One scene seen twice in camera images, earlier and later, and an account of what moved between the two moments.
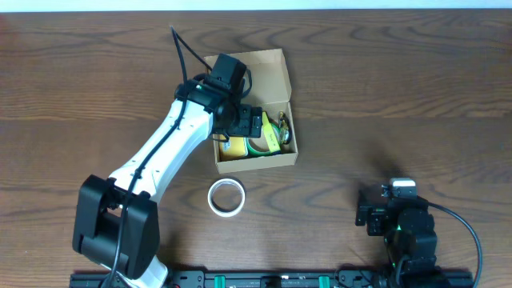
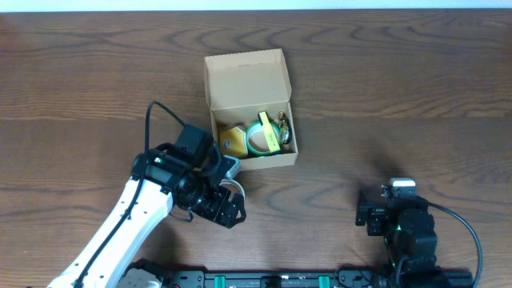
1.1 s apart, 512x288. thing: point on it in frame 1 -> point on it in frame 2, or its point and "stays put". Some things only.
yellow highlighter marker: x=271 y=137 stays put
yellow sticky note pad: x=236 y=148 stays put
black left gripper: x=250 y=122 -> x=221 y=207
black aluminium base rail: x=285 y=279 stays put
